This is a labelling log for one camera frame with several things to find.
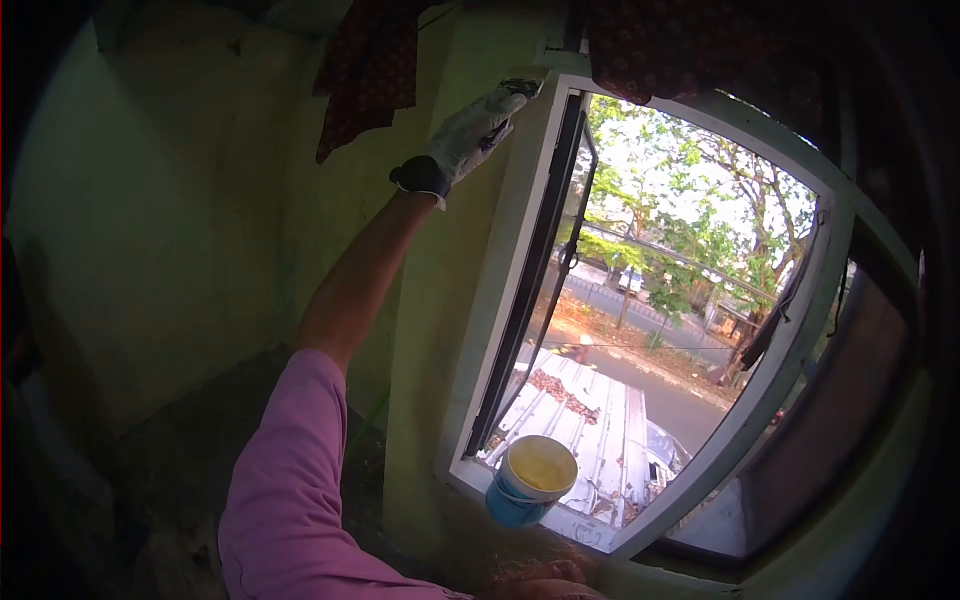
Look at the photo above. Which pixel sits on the person's left hand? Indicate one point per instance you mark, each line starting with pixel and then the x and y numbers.
pixel 469 139

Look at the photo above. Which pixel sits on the person's left fingers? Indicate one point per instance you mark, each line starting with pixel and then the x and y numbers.
pixel 508 105

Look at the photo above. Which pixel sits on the paint brush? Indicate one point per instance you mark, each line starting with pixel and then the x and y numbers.
pixel 525 84

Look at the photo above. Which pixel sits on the black wrist band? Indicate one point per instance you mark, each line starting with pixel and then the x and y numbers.
pixel 420 176

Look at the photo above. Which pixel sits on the white framed open window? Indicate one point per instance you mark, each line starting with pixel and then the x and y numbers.
pixel 510 247

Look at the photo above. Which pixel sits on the red patterned curtain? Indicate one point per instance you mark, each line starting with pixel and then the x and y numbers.
pixel 367 67
pixel 675 45

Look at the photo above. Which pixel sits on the corrugated metal roof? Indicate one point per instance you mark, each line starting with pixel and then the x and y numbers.
pixel 607 435

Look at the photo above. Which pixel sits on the blue paint bucket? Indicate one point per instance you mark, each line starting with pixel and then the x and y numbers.
pixel 525 480

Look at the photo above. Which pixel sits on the person's body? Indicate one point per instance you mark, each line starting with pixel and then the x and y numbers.
pixel 292 487

